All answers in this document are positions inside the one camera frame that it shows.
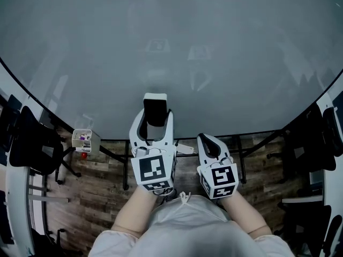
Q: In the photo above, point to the black office chair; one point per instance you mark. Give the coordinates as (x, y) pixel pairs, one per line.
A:
(308, 229)
(45, 242)
(34, 143)
(8, 132)
(308, 149)

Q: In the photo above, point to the purple capped marker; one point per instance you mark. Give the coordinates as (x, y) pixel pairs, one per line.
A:
(83, 137)

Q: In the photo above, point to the dark desk divider panel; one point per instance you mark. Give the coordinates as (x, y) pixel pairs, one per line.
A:
(14, 102)

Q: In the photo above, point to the black and white whiteboard eraser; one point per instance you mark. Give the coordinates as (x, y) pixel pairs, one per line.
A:
(155, 111)

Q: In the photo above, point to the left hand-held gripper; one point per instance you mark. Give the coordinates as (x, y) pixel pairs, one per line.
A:
(151, 170)

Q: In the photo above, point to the person's white shirt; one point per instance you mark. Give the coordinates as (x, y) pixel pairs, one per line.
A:
(193, 231)

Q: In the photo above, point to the person's left forearm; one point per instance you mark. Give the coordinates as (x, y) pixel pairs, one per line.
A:
(134, 213)

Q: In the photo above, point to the person's right forearm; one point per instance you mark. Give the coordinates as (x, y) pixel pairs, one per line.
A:
(241, 215)

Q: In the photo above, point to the white marker holder box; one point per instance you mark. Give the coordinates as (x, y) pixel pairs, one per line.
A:
(89, 143)

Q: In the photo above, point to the large whiteboard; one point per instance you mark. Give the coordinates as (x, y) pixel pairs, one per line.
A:
(107, 49)

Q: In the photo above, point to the white office desk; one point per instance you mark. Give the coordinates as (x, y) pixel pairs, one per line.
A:
(18, 197)
(332, 191)

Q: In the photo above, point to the white power strip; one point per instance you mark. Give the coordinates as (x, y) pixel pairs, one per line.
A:
(186, 149)

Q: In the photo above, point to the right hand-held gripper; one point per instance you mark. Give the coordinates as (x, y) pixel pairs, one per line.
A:
(221, 178)

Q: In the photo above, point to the red round magnet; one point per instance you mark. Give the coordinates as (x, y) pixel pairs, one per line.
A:
(84, 155)

